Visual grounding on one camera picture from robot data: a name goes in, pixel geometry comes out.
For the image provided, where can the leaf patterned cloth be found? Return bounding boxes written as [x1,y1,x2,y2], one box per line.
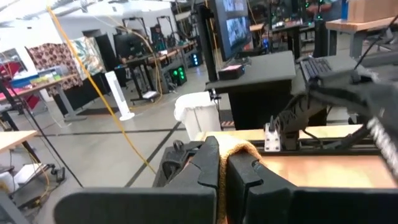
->
[70,36,107,80]

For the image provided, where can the person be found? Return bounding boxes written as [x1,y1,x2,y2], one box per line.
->
[150,24,168,53]

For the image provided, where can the yellow waffle-weave towel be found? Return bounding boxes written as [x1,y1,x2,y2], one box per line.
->
[216,133,265,224]

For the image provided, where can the white tower fan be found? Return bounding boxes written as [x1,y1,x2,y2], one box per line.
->
[104,70,136,122]

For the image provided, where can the light wooden table corner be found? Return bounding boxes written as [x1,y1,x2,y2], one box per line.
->
[0,129,39,154]

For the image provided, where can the yellow cable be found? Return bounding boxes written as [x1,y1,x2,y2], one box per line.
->
[46,6,157,175]

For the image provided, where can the dark grey monitor desk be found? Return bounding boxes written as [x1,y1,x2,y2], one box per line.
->
[205,50,297,131]

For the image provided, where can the cardboard box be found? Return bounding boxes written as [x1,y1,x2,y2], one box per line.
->
[346,0,398,24]

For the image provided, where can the long wooden-top black desk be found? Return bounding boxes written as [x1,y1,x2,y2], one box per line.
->
[117,40,198,105]

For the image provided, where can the black aluminium table frame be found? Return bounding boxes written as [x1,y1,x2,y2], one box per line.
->
[248,138,398,156]

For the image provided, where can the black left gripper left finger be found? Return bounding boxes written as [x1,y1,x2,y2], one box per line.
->
[54,136,220,224]

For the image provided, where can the brown patterned cloth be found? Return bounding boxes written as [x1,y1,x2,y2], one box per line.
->
[26,42,84,97]

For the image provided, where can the small black box pink display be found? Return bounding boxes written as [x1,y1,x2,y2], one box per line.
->
[217,63,246,81]

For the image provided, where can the white lined trash bin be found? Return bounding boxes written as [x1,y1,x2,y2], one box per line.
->
[173,91,222,141]

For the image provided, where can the wooden table grey leg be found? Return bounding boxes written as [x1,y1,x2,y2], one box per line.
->
[0,73,88,123]

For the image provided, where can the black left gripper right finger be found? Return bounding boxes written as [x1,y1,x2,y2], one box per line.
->
[226,151,398,224]

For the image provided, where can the wooden-top grey-legged table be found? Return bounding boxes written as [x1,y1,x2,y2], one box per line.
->
[325,17,398,59]

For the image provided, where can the black keyboard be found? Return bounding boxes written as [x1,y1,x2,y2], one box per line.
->
[299,57,333,83]

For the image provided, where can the computer with blue lights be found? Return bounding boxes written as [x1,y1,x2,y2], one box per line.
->
[188,52,202,68]

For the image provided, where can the black computer monitor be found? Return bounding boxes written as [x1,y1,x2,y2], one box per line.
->
[213,0,253,62]

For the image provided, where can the thin black pole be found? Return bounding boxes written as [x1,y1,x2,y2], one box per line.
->
[0,80,84,189]

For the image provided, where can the computer with green lights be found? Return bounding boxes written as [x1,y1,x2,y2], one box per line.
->
[169,64,188,87]

